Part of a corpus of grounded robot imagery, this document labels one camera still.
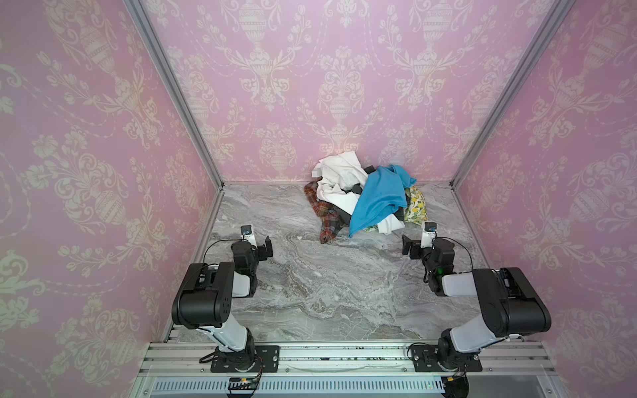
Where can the yellow lemon print cloth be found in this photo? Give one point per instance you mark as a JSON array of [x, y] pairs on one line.
[[415, 213]]

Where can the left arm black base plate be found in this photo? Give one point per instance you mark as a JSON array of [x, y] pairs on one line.
[[258, 359]]

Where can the aluminium front rail frame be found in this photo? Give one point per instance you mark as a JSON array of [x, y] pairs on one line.
[[351, 369]]

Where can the teal blue cloth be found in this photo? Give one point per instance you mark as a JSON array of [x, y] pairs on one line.
[[380, 196]]

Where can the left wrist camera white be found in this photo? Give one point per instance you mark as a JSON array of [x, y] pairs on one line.
[[248, 234]]

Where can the small electronics board with wires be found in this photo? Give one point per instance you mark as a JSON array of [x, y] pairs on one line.
[[243, 387]]

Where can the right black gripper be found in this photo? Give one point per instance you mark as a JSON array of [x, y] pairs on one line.
[[410, 247]]

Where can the white cloth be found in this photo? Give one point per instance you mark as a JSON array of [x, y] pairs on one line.
[[367, 197]]

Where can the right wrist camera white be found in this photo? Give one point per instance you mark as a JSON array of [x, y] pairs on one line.
[[428, 234]]

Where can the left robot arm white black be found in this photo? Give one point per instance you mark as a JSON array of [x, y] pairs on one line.
[[203, 303]]

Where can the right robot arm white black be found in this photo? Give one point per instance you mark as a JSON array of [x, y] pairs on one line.
[[509, 307]]

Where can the left corner aluminium post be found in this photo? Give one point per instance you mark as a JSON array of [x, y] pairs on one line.
[[167, 75]]

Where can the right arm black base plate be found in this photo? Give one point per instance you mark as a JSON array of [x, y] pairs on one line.
[[429, 358]]

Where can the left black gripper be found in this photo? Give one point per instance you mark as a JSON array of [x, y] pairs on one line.
[[264, 249]]

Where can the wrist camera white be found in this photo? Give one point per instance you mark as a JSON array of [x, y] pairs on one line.
[[248, 234], [428, 234]]

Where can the red plaid cloth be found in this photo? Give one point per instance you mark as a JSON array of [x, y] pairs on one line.
[[331, 221]]

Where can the corner aluminium post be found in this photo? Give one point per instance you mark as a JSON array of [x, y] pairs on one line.
[[167, 75], [539, 43]]

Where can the dark grey denim cloth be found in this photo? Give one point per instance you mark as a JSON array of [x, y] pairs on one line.
[[356, 189]]

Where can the right corner aluminium post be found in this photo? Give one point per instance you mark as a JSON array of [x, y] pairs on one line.
[[539, 43]]

